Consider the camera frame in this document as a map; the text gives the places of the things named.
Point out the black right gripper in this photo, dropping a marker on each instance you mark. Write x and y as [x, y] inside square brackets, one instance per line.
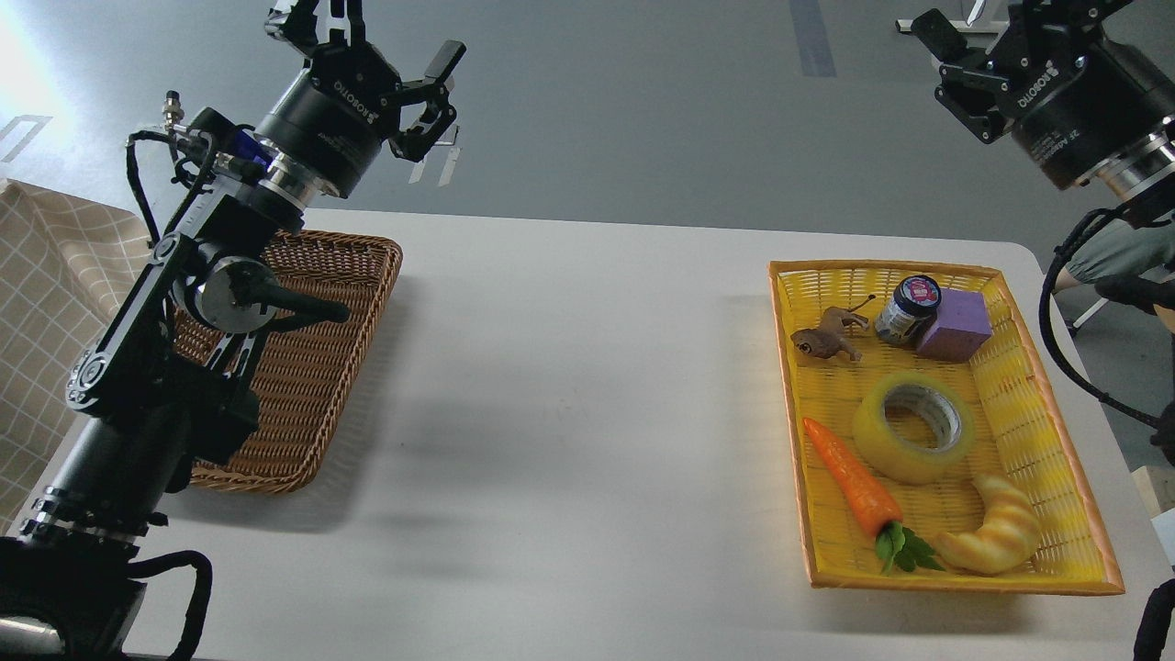
[1043, 73]

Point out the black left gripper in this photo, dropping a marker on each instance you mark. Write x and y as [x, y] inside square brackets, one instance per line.
[346, 101]

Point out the yellow tape roll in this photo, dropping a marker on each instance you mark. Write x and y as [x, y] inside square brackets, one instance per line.
[939, 406]

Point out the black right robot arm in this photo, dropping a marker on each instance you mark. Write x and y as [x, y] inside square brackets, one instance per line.
[1142, 183]

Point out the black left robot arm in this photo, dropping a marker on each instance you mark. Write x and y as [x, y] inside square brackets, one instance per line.
[169, 382]

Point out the white metal stand base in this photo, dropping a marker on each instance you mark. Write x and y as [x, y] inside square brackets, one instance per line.
[964, 23]

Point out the purple foam block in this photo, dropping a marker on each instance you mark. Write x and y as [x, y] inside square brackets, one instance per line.
[959, 328]

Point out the small dark jar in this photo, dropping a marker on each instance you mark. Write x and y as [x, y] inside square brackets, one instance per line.
[913, 301]

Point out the brown wicker basket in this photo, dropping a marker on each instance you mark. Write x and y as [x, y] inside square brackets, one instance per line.
[306, 376]

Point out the brown toy animal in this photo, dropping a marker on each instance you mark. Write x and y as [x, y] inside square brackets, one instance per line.
[829, 338]

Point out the beige checkered cloth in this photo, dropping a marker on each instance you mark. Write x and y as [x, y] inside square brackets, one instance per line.
[67, 264]

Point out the yellow plastic basket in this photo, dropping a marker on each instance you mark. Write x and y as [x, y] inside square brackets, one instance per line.
[1019, 434]

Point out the orange toy carrot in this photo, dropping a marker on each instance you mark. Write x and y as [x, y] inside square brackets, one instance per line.
[876, 511]

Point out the toy croissant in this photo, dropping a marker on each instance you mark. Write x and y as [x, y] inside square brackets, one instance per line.
[1008, 536]

